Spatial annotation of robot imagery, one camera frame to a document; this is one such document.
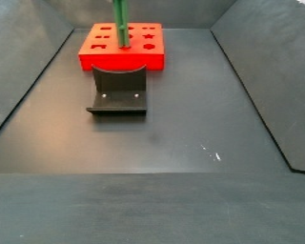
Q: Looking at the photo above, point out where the red shape sorter block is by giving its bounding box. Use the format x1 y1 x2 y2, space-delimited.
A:
78 22 167 71

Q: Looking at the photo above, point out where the green three prong peg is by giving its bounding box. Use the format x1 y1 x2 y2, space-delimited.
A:
112 0 130 48

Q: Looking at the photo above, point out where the black curved cradle holder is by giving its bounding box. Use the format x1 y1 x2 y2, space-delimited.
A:
87 66 148 114

